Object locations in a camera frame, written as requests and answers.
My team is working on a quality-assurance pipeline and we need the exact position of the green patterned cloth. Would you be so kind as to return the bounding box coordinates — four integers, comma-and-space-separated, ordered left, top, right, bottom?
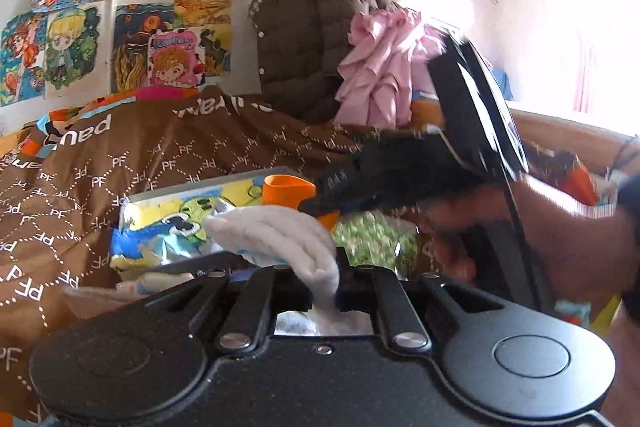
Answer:
331, 209, 421, 280

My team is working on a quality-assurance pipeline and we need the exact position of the person's right hand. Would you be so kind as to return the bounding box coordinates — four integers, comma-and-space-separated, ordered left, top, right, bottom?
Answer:
412, 184, 512, 283

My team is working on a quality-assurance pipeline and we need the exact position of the brown printed blanket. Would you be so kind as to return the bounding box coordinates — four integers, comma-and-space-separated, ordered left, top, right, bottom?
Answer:
0, 89, 451, 418

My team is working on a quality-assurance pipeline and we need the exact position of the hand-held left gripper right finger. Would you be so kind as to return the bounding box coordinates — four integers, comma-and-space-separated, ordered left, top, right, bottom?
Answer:
336, 247, 506, 355

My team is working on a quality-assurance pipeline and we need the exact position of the wooden bed rail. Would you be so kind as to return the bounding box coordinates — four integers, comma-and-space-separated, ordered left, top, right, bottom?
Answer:
507, 104, 640, 188

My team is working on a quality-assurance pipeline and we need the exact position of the pink ruffled garment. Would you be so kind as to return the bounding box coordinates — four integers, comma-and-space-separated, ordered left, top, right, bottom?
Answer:
334, 9, 446, 128

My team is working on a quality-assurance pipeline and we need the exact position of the blue cloth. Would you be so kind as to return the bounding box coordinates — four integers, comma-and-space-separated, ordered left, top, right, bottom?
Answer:
495, 69, 516, 102

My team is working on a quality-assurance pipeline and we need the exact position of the white sock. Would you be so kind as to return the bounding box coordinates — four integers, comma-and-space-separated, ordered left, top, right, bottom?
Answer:
204, 202, 371, 338

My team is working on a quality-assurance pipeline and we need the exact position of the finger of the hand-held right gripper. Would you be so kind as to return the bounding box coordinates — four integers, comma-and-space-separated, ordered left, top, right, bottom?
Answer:
314, 134, 481, 202
298, 192, 426, 217

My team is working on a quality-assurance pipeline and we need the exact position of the brown quilted jacket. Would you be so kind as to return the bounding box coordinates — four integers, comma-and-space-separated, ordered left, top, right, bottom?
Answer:
249, 0, 401, 125

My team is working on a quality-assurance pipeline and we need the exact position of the grey tray with cartoon print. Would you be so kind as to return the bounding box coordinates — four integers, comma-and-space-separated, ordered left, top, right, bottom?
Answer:
117, 166, 321, 278

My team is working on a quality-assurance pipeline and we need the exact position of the person's right forearm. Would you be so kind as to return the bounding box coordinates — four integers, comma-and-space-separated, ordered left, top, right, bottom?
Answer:
515, 177, 640, 348

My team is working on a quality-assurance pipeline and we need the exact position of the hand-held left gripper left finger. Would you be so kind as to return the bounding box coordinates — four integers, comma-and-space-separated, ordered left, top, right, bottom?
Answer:
132, 252, 313, 355

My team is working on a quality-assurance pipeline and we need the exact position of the orange plastic cup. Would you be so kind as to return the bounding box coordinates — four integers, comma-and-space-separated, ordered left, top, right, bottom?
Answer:
262, 174, 341, 228

